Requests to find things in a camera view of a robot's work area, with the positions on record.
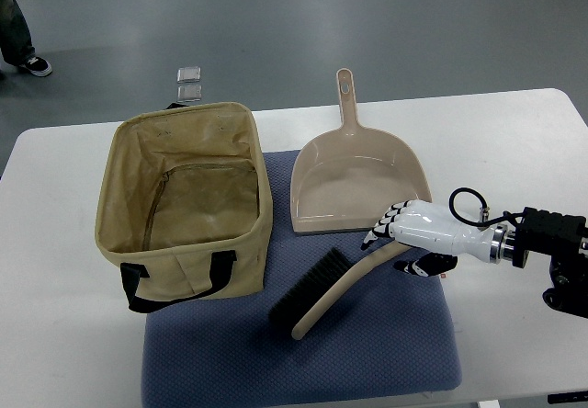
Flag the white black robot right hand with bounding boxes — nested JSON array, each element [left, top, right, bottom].
[[361, 199, 500, 277]]

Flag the pink hand broom black bristles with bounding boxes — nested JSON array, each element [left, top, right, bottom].
[[268, 242, 409, 340]]

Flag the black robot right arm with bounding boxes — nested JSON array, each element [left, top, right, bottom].
[[448, 187, 587, 318]]

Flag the pink plastic dustpan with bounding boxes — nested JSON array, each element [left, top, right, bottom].
[[290, 68, 432, 233]]

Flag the blue grey cushion mat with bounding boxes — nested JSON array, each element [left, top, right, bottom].
[[141, 151, 461, 407]]

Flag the black table control panel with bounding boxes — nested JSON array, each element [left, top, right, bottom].
[[547, 391, 588, 404]]

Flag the upper floor socket plate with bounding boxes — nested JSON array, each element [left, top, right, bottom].
[[176, 66, 201, 83]]

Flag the standing person dark clothes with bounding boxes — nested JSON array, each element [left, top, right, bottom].
[[1, 0, 52, 77]]

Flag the yellow fabric bag black handles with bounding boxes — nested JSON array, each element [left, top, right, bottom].
[[95, 102, 273, 313]]

